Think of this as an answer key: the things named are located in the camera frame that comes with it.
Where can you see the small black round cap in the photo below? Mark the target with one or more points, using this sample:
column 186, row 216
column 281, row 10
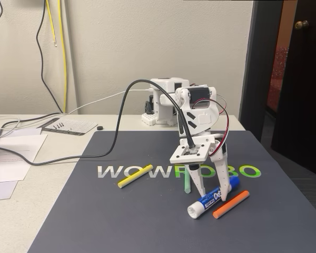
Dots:
column 100, row 128

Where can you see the brass door knob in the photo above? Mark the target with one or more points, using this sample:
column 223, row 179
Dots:
column 301, row 25

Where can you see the orange chalk stick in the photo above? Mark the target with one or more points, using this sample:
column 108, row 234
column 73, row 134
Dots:
column 230, row 205

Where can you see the dark grey door frame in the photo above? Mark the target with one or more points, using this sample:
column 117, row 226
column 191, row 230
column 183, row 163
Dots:
column 255, row 79

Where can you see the blue dry erase marker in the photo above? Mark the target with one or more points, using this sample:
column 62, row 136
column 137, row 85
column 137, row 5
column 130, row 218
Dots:
column 208, row 201

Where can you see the dark wooden door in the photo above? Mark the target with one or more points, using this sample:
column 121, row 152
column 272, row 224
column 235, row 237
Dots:
column 305, row 92

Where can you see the white printed paper sheet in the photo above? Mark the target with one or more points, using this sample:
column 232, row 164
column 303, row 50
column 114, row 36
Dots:
column 13, row 171

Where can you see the yellow chalk stick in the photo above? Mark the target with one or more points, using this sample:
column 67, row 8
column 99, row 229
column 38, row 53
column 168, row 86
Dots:
column 134, row 176

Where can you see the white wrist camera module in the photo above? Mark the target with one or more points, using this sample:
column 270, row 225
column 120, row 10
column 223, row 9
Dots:
column 181, row 155

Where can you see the ruled screw card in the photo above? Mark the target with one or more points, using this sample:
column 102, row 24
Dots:
column 76, row 125

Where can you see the white blank paper sheet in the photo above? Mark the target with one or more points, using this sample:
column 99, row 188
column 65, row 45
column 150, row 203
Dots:
column 23, row 131
column 2, row 189

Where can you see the green chalk stick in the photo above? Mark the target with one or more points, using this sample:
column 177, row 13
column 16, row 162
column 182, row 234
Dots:
column 187, row 184

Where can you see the grey mat with logo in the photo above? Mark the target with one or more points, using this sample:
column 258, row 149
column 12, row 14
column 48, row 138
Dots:
column 147, row 224

